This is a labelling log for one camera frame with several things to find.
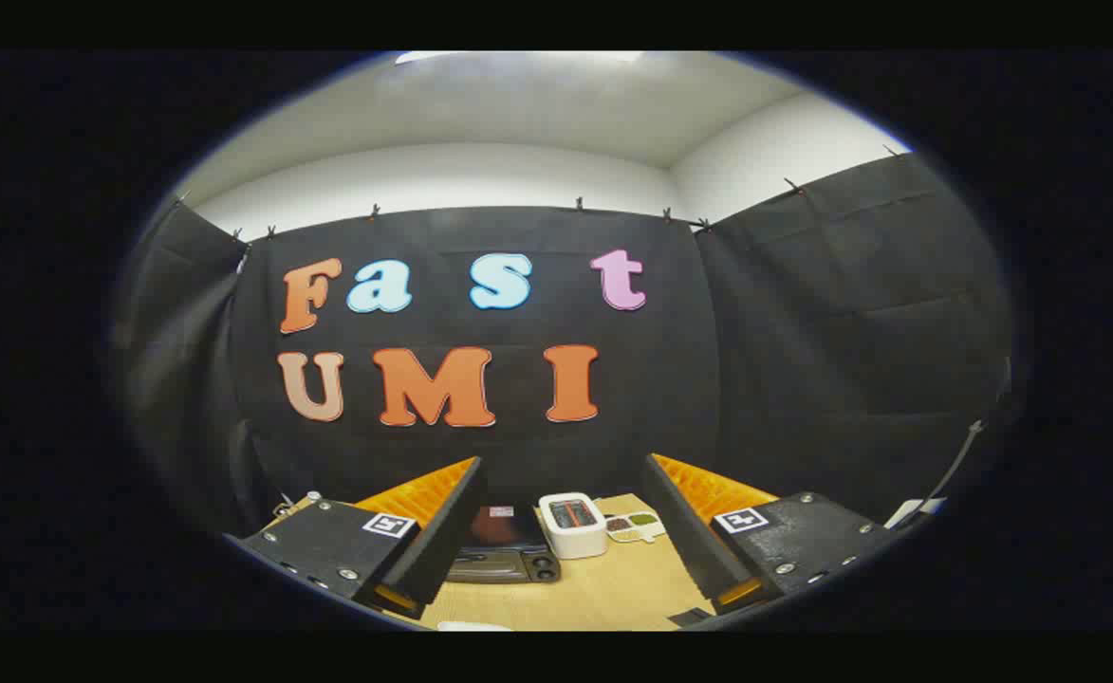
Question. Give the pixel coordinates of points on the black toaster oven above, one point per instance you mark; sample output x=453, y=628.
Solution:
x=504, y=567

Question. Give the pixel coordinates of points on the black tape piece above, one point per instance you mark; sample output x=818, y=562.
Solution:
x=689, y=618

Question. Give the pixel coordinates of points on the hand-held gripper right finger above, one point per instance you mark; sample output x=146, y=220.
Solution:
x=684, y=531

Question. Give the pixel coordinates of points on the white pop-up toaster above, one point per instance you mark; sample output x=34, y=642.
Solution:
x=572, y=536

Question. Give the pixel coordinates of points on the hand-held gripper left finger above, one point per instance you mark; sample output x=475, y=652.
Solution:
x=442, y=541

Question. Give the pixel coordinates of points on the small white sauce dish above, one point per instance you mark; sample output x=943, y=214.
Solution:
x=634, y=525

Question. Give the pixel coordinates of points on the white square plate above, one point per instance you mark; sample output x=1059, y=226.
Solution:
x=469, y=626

